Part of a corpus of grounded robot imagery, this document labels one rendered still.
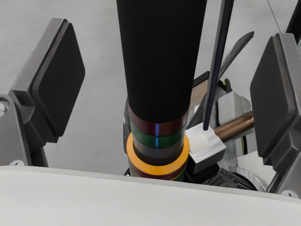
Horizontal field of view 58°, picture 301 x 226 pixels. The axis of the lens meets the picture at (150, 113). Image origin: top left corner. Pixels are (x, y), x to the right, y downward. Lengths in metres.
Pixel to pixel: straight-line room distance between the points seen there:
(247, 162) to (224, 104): 0.16
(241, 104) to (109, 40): 2.16
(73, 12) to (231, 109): 2.72
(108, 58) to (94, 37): 0.36
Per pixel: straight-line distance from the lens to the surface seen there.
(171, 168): 0.18
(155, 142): 0.15
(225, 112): 0.74
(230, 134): 0.23
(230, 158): 0.74
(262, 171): 0.71
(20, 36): 3.12
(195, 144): 0.22
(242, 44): 0.50
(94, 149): 2.01
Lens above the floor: 1.72
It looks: 54 degrees down
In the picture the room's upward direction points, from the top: 1 degrees counter-clockwise
